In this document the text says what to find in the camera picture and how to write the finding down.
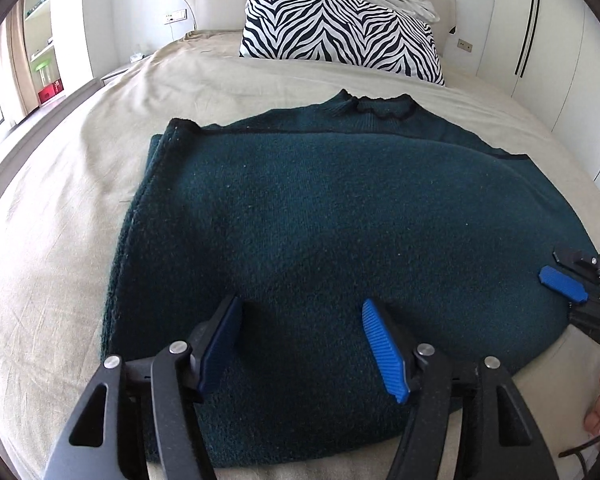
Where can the small wall socket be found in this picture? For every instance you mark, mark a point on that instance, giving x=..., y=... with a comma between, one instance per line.
x=464, y=45

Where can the white wardrobe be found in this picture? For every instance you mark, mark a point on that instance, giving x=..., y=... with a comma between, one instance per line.
x=555, y=35

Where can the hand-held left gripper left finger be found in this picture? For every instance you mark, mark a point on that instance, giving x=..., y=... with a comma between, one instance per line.
x=220, y=345

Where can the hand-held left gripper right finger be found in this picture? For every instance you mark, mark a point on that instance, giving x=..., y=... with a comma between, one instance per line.
x=385, y=350

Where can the white nightstand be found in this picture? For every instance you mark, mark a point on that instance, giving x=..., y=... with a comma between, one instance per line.
x=114, y=74

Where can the beige curtain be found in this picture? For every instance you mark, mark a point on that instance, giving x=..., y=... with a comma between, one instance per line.
x=20, y=60

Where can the zebra print pillow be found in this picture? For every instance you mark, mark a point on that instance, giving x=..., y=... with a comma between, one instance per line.
x=340, y=30

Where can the small white object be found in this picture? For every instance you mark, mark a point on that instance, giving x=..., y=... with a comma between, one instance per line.
x=138, y=57

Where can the red box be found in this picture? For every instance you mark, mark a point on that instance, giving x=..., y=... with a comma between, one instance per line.
x=50, y=93

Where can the dark green knit sweater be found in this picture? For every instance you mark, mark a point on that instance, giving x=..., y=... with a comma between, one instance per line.
x=320, y=210

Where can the white wall shelf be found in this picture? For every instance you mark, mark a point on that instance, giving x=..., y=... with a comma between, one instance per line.
x=42, y=25

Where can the bed with beige sheet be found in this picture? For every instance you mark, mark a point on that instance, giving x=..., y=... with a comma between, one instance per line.
x=80, y=170

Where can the green topped jar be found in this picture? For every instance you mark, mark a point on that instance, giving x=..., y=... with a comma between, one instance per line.
x=43, y=71

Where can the wide wall socket panel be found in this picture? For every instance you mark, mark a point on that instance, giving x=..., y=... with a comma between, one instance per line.
x=175, y=16

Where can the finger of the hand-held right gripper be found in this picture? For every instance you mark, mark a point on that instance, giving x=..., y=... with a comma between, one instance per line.
x=562, y=282
x=597, y=322

